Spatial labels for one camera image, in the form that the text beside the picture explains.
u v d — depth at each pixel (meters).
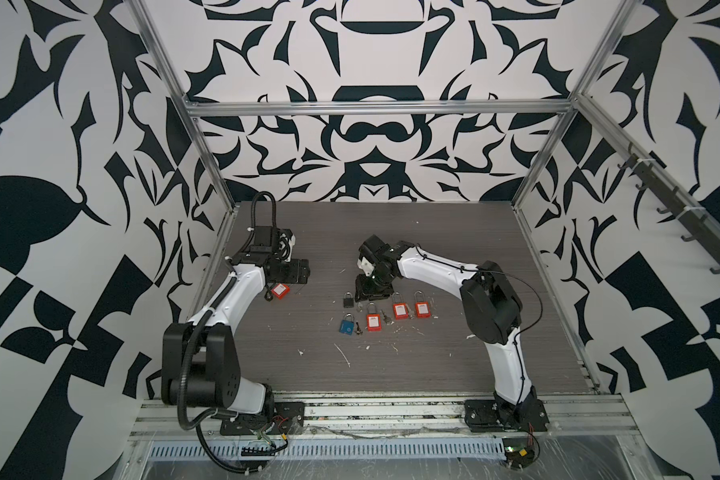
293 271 0.79
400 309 0.91
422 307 0.92
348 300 0.94
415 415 0.76
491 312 0.53
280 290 0.94
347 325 0.89
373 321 0.89
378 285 0.81
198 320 0.44
